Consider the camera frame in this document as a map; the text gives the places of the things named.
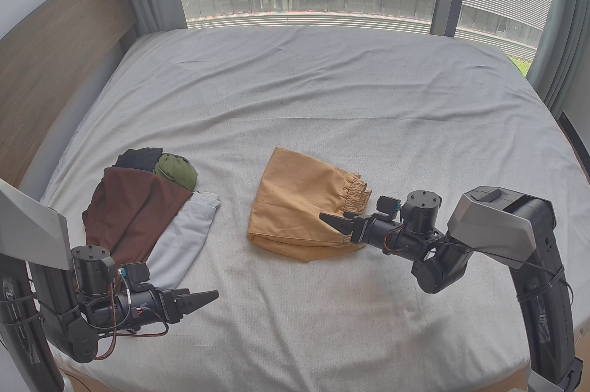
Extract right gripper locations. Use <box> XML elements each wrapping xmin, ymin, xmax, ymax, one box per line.
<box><xmin>319</xmin><ymin>211</ymin><xmax>405</xmax><ymax>252</ymax></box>

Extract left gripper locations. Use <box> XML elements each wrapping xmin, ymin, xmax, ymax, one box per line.
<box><xmin>121</xmin><ymin>287</ymin><xmax>220</xmax><ymax>326</ymax></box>

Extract tan shorts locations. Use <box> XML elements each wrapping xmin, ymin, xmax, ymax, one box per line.
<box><xmin>246</xmin><ymin>147</ymin><xmax>373</xmax><ymax>263</ymax></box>

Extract pale grey garment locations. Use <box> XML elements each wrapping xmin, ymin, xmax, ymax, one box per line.
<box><xmin>148</xmin><ymin>191</ymin><xmax>221</xmax><ymax>290</ymax></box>

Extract brown garment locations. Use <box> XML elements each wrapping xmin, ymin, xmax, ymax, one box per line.
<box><xmin>82</xmin><ymin>167</ymin><xmax>193</xmax><ymax>264</ymax></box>

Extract green garment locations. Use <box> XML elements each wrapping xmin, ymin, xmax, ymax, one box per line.
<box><xmin>153</xmin><ymin>154</ymin><xmax>199</xmax><ymax>190</ymax></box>

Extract black garment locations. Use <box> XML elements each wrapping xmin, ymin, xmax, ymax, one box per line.
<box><xmin>114</xmin><ymin>147</ymin><xmax>164</xmax><ymax>174</ymax></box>

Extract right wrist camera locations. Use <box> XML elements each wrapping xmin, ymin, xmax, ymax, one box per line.
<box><xmin>376</xmin><ymin>196</ymin><xmax>401</xmax><ymax>220</ymax></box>

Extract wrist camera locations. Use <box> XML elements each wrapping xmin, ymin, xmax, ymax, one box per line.
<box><xmin>376</xmin><ymin>196</ymin><xmax>401</xmax><ymax>220</ymax></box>
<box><xmin>121</xmin><ymin>262</ymin><xmax>151</xmax><ymax>292</ymax></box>

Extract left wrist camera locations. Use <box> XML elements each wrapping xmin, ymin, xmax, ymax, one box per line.
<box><xmin>121</xmin><ymin>262</ymin><xmax>151</xmax><ymax>292</ymax></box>

